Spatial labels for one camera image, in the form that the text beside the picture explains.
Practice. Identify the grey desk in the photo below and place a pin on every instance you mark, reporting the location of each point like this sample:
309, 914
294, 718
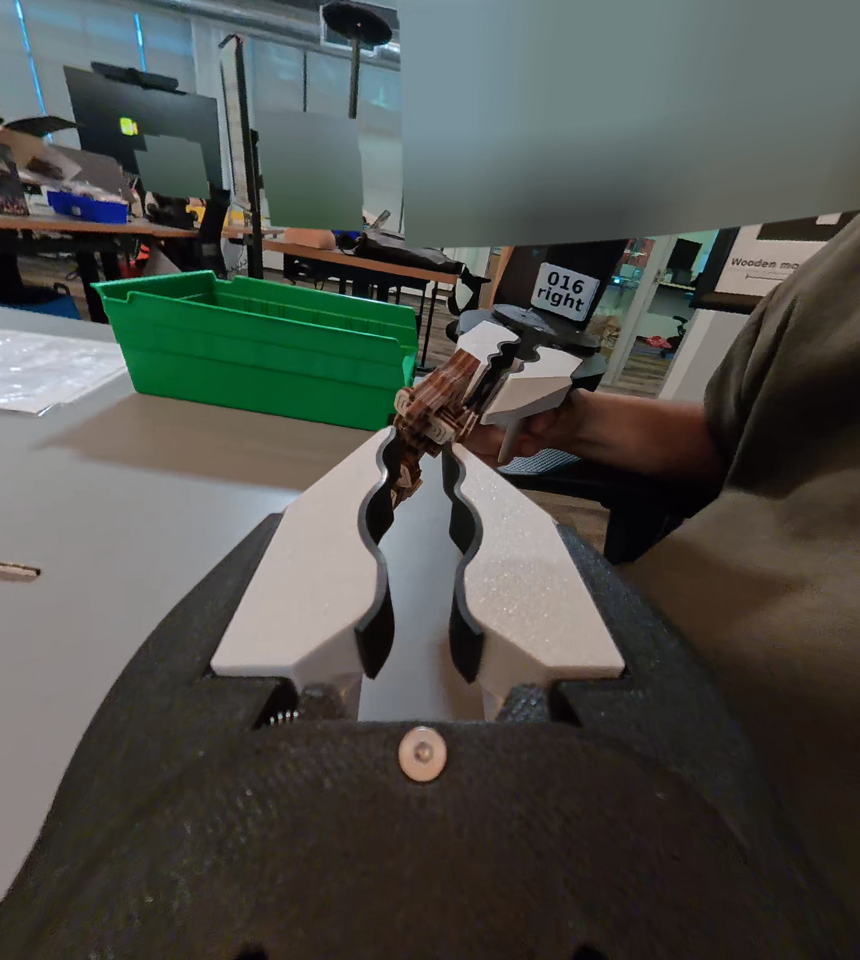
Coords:
100, 487

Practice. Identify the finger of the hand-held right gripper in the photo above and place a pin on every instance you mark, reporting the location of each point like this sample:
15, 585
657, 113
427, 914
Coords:
535, 382
478, 345

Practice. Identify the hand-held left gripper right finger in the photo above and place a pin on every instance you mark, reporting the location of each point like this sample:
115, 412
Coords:
542, 600

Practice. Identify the white paper sheet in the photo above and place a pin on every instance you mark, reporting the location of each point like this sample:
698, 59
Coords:
17, 367

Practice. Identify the small wooden strip piece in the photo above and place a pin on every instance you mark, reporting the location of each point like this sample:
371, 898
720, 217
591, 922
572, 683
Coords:
16, 571

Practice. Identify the person's right forearm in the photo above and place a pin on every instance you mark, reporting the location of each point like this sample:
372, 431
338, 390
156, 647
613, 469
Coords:
647, 435

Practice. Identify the background table with bag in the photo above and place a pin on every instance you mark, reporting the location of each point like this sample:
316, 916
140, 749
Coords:
400, 265

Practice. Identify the black monitor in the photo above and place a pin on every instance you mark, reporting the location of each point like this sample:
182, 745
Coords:
115, 105

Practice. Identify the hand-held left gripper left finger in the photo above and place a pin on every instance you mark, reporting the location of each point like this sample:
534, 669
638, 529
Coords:
302, 585

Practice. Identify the green plastic bin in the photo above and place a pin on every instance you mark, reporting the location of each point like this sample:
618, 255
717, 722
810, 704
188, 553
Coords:
250, 352

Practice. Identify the long background wooden table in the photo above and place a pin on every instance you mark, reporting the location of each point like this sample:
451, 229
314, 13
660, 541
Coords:
100, 223

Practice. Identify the black bag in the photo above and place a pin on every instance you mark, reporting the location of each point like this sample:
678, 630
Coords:
400, 251

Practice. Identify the wooden puzzle model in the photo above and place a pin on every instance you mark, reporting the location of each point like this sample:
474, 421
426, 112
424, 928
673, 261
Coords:
430, 405

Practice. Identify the person's right hand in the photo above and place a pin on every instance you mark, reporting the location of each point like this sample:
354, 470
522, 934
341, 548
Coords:
557, 431

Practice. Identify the small blue storage bin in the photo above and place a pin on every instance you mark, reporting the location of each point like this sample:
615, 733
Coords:
89, 206

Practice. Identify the person's olive shirt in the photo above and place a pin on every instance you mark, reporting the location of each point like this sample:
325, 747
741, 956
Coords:
812, 600

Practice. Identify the black disc floor lamp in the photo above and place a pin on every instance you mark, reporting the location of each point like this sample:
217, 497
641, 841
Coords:
355, 22

